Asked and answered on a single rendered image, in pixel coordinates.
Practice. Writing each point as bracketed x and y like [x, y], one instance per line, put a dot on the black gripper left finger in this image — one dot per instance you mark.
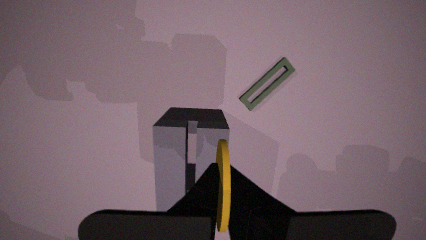
[191, 218]

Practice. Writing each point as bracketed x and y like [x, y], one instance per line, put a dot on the gold coin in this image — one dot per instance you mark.
[224, 197]

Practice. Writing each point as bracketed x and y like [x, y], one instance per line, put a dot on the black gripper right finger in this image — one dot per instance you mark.
[256, 215]

